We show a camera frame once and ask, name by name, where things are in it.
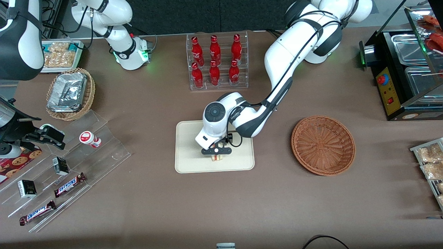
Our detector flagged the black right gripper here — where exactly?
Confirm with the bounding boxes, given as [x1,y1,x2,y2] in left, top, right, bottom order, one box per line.
[0,115,66,150]

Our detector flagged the cream plastic tray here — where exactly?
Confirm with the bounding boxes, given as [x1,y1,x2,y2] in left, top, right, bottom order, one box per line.
[175,118,255,174]

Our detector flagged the light tan wicker basket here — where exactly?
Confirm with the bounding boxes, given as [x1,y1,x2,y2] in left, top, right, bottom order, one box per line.
[46,68,96,121]

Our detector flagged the white snack tray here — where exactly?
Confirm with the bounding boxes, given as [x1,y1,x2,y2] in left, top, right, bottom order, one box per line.
[41,40,84,73]

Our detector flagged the brown round wicker basket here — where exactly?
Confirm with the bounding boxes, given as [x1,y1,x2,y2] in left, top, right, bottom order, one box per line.
[291,115,356,176]

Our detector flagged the tray of snack bags right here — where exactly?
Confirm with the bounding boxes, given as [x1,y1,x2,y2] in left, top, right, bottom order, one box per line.
[410,138,443,211]

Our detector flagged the white green small container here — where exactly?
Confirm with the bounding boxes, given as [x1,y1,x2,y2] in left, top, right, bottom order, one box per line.
[39,123,65,136]

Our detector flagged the small black carton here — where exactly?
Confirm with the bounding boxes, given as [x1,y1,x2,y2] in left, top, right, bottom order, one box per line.
[52,157,70,176]
[17,179,37,199]

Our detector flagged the red cookie box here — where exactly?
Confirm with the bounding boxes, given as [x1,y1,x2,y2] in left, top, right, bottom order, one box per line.
[0,147,43,184]

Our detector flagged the red white yogurt bottle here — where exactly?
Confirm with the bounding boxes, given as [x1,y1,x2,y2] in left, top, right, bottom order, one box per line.
[79,131,102,148]

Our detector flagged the silver foil packet stack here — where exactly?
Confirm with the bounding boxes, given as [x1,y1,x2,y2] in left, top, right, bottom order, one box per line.
[47,72,87,112]

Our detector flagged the brown Snickers bar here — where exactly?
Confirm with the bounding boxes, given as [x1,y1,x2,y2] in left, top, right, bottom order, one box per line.
[19,200,56,226]
[54,172,87,198]

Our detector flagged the clear acrylic stepped display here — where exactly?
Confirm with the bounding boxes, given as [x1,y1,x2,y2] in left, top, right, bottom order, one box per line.
[0,110,132,233]

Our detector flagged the clear acrylic bottle rack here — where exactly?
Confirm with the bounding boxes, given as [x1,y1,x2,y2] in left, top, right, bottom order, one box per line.
[186,31,249,91]

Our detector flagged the clear bag of crackers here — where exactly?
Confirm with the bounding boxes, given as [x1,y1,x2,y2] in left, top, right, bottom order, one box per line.
[44,51,77,68]
[48,42,70,53]

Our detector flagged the red cola bottle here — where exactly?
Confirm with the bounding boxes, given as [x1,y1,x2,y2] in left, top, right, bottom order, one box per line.
[210,35,222,66]
[229,59,240,86]
[191,62,204,89]
[209,61,220,86]
[231,34,243,64]
[191,36,204,67]

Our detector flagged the black hot food display case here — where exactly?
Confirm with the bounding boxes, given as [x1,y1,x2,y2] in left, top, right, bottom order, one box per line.
[359,0,443,121]

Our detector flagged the steel food pan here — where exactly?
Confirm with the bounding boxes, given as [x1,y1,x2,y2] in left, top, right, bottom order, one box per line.
[404,65,443,96]
[391,33,431,65]

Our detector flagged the red fried food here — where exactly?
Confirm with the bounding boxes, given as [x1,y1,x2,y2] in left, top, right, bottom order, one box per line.
[417,15,443,53]

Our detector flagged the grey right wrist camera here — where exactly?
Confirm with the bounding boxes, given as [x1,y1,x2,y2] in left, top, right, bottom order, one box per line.
[0,143,22,159]

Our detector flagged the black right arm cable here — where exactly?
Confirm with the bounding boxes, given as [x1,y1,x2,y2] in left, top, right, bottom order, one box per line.
[41,0,106,49]

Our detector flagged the black right base cables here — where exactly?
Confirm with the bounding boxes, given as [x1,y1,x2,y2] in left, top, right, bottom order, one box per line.
[132,24,158,53]

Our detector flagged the black looped cable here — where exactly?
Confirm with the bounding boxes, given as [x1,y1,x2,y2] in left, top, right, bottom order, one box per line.
[302,235,350,249]

